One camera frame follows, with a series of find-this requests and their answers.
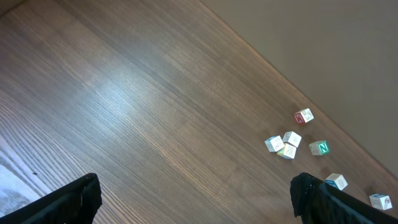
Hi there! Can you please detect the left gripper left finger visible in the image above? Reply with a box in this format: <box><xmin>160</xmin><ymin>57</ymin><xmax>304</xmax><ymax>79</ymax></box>
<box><xmin>1</xmin><ymin>173</ymin><xmax>102</xmax><ymax>224</ymax></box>

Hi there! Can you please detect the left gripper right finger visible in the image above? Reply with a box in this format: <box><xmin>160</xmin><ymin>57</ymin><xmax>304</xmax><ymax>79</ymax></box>
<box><xmin>290</xmin><ymin>172</ymin><xmax>397</xmax><ymax>224</ymax></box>

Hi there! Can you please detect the blue H block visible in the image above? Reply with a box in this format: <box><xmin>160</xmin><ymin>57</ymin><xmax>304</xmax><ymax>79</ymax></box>
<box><xmin>325</xmin><ymin>173</ymin><xmax>348</xmax><ymax>190</ymax></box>

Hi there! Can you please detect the green N block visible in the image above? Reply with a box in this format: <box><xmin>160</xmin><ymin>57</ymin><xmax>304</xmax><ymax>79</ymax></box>
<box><xmin>309</xmin><ymin>141</ymin><xmax>330</xmax><ymax>156</ymax></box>

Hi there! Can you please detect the wooden block beside left pair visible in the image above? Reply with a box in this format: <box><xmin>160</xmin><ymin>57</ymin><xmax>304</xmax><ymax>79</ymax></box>
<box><xmin>277</xmin><ymin>143</ymin><xmax>297</xmax><ymax>159</ymax></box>

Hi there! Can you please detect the wooden picture block top right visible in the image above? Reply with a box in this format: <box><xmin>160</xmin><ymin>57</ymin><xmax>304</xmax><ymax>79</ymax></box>
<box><xmin>369</xmin><ymin>194</ymin><xmax>392</xmax><ymax>210</ymax></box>

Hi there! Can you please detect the red-edged block left cluster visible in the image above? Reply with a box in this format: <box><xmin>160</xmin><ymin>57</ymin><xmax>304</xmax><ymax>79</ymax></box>
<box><xmin>282</xmin><ymin>131</ymin><xmax>302</xmax><ymax>147</ymax></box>

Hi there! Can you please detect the plain wooden block far left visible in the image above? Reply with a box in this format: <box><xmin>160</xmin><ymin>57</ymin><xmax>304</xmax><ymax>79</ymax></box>
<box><xmin>264</xmin><ymin>136</ymin><xmax>284</xmax><ymax>152</ymax></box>

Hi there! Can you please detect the red-sided block top left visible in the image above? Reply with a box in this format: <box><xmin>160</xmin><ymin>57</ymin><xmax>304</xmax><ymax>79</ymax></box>
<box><xmin>294</xmin><ymin>108</ymin><xmax>315</xmax><ymax>125</ymax></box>

